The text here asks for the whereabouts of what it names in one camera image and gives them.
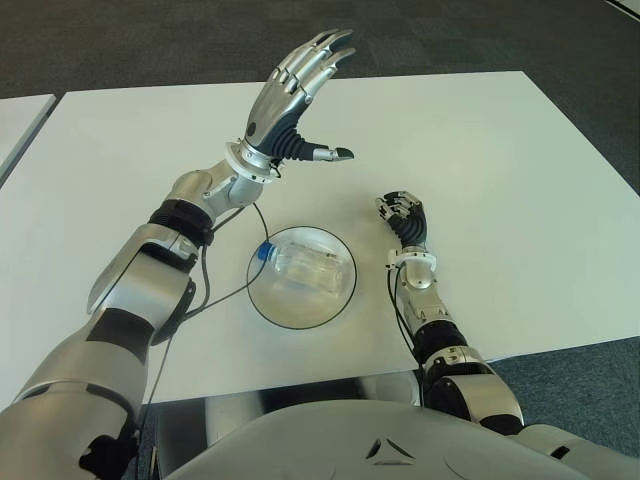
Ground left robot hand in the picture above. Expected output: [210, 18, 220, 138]
[239, 28, 358, 164]

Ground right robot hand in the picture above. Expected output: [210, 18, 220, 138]
[375, 189, 430, 249]

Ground clear bottle with blue cap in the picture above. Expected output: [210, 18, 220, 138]
[256, 239, 351, 296]

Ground white plate with black rim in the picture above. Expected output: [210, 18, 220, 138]
[246, 225, 358, 330]

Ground white table leg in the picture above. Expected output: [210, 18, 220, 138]
[349, 374, 421, 407]

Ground grey robot torso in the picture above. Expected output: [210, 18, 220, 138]
[164, 399, 640, 480]

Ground neighbouring white table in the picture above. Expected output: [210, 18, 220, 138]
[0, 93, 57, 176]

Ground grey table leg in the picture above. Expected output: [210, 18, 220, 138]
[154, 389, 261, 476]

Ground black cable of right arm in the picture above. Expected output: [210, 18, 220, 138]
[385, 264, 424, 371]

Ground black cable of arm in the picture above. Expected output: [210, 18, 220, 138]
[385, 264, 424, 371]
[134, 202, 274, 451]

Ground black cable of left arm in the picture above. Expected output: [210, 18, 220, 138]
[134, 202, 274, 451]

